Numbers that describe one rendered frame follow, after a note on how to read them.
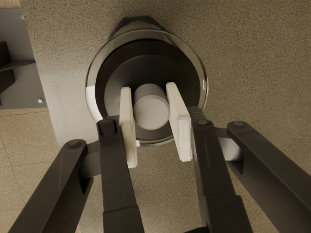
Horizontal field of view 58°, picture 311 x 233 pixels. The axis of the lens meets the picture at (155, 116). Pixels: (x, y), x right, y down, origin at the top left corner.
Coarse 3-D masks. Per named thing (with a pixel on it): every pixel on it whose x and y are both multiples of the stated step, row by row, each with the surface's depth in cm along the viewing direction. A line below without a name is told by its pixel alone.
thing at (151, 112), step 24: (120, 48) 23; (144, 48) 22; (168, 48) 23; (120, 72) 22; (144, 72) 22; (168, 72) 22; (192, 72) 23; (96, 96) 24; (120, 96) 23; (144, 96) 20; (192, 96) 23; (144, 120) 21; (168, 120) 24
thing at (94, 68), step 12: (132, 24) 35; (144, 24) 34; (156, 24) 41; (120, 36) 22; (132, 36) 22; (144, 36) 22; (156, 36) 23; (168, 36) 23; (108, 48) 23; (180, 48) 23; (192, 48) 23; (96, 60) 23; (192, 60) 24; (96, 72) 23; (204, 72) 24; (204, 84) 25; (204, 96) 25; (96, 108) 25; (96, 120) 25; (144, 144) 26; (156, 144) 27
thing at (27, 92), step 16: (0, 16) 126; (16, 16) 126; (0, 32) 128; (16, 32) 129; (0, 48) 124; (16, 48) 132; (0, 64) 123; (16, 64) 127; (32, 64) 135; (0, 80) 122; (16, 80) 138; (32, 80) 138; (0, 96) 140; (16, 96) 141; (32, 96) 142
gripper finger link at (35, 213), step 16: (64, 144) 15; (80, 144) 15; (64, 160) 13; (80, 160) 14; (48, 176) 12; (64, 176) 12; (48, 192) 11; (64, 192) 12; (80, 192) 13; (32, 208) 10; (48, 208) 10; (64, 208) 11; (80, 208) 13; (16, 224) 10; (32, 224) 10; (48, 224) 10; (64, 224) 11
